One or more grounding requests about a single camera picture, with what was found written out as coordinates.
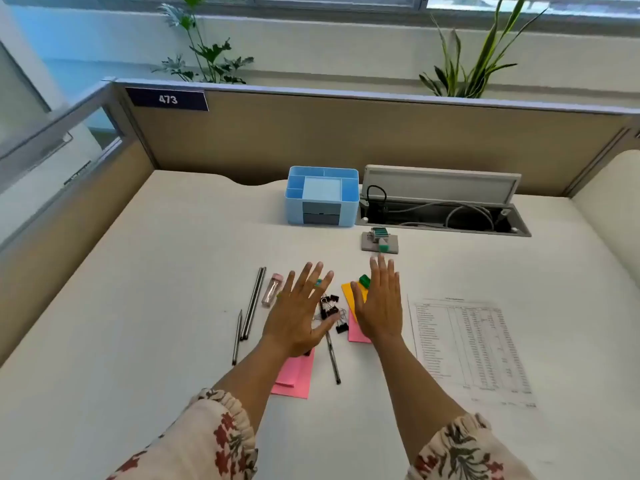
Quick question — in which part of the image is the person's left hand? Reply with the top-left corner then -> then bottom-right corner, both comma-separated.
261,261 -> 341,359

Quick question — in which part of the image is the person's right hand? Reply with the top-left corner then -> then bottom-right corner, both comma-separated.
349,253 -> 404,345

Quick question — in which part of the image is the clear pink lead tube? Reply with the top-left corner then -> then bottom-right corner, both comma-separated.
261,273 -> 285,309

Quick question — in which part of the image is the orange sticky note pad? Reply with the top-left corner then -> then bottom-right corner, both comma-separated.
341,280 -> 369,315

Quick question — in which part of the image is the pink sticky note pad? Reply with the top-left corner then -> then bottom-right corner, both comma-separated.
347,309 -> 373,344
287,347 -> 317,391
270,357 -> 313,399

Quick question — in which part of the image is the long grey metallic pencil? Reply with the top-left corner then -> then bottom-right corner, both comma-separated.
240,267 -> 264,341
245,267 -> 267,341

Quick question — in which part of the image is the pile of black binder clips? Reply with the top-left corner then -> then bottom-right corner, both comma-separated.
312,293 -> 351,335

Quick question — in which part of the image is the grey stamp pad case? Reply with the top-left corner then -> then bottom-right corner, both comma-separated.
361,231 -> 400,255

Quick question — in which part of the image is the short grey pencil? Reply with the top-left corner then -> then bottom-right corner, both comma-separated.
231,309 -> 243,367

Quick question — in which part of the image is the black silver pen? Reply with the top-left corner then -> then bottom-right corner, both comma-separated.
325,329 -> 342,385

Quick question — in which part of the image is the printed paper sheet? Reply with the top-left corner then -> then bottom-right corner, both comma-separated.
407,293 -> 539,411

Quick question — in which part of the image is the blue desk organizer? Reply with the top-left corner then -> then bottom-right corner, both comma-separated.
285,165 -> 360,229

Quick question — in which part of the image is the person's left forearm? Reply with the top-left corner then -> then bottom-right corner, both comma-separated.
212,339 -> 311,435

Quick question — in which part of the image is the person's right forearm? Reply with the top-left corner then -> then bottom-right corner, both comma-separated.
372,334 -> 473,463

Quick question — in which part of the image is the white desk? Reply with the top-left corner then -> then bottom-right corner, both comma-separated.
0,169 -> 640,480

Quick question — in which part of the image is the white floral dress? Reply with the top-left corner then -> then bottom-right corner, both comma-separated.
106,388 -> 539,480

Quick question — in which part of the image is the beige partition panel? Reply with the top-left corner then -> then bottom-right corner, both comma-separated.
562,125 -> 640,197
113,77 -> 640,198

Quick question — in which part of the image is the glass topped side partition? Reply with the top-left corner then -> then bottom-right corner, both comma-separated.
0,77 -> 156,368

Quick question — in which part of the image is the green snake plant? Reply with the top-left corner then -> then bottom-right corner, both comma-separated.
419,0 -> 549,99

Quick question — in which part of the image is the rounded white side table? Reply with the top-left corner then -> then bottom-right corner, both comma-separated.
571,149 -> 640,295

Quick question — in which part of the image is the dark blue number sign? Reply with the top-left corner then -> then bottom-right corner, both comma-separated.
125,87 -> 210,112

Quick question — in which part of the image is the green exit sign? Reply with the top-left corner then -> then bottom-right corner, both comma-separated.
62,162 -> 93,189

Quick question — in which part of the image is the leafy green plant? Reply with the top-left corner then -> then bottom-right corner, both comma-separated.
152,0 -> 255,85

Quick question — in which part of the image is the grey desk cable tray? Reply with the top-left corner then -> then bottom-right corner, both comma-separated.
355,197 -> 532,238

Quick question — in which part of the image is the flat grey cable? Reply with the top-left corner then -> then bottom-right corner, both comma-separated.
389,202 -> 451,215

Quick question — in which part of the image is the black cable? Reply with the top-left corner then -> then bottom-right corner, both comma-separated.
365,184 -> 389,215

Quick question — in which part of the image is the looped grey cable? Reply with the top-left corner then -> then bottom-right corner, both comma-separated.
445,203 -> 501,231

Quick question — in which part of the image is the grey cable tray lid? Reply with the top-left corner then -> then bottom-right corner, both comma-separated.
361,164 -> 522,205

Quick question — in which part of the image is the grey window frame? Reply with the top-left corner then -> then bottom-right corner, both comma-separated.
99,0 -> 640,18

